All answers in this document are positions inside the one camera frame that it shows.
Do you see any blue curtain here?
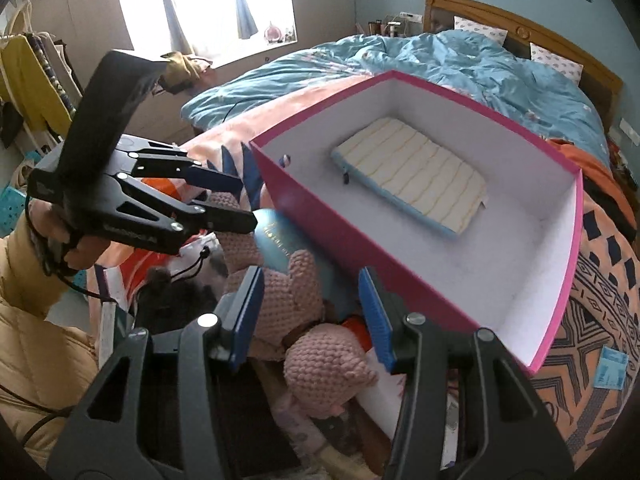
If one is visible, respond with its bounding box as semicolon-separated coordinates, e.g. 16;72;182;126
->
231;0;261;40
139;0;192;55

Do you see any wooden bed headboard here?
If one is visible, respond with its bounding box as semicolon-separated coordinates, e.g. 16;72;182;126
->
424;0;625;132

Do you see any white dotted pillow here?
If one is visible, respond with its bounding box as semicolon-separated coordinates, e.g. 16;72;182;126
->
454;16;509;46
529;42;585;86

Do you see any black drawstring pouch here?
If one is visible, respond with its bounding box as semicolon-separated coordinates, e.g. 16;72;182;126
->
135;247;233;338

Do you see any orange patterned fleece blanket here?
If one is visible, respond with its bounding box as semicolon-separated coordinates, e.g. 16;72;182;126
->
85;72;640;433

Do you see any orange garment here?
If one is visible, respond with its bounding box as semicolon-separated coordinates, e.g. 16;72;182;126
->
547;137;627;221

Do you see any bright window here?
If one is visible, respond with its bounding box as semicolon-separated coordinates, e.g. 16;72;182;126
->
111;0;294;68

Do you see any blue glasses case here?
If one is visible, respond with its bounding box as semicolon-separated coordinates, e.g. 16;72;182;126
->
252;208;346;311

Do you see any person's left hand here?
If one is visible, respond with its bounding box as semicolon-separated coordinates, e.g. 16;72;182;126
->
27;199;112;273

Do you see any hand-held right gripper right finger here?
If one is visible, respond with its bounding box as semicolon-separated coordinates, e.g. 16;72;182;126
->
357;266;576;480

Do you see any white paper sheet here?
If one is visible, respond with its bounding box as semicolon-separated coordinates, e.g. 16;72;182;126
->
356;347;410;443

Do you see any olive cloth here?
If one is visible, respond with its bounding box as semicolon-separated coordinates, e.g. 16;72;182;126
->
160;51;213;93

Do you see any blue floral duvet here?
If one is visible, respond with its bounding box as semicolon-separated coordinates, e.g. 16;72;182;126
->
180;30;612;163

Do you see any person's left forearm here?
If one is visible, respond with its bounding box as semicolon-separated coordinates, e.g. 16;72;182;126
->
0;220;103;463

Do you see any pink crocheted bear toy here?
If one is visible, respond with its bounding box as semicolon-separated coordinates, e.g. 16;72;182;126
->
205;190;381;418

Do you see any light blue packet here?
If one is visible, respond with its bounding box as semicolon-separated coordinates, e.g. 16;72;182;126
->
594;346;629;390

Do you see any yellow hanging garment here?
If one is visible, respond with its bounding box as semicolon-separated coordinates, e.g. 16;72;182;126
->
0;34;76;133

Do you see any pink cardboard box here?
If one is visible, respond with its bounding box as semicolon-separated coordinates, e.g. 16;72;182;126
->
249;71;585;375

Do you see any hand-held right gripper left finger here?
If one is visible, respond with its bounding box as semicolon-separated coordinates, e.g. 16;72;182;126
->
62;266;266;480

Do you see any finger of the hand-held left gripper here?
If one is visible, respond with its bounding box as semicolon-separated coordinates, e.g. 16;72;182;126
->
102;172;259;243
116;135;244;195

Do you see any teal dotted bag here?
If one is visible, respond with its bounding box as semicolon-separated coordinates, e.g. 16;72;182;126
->
0;185;32;238

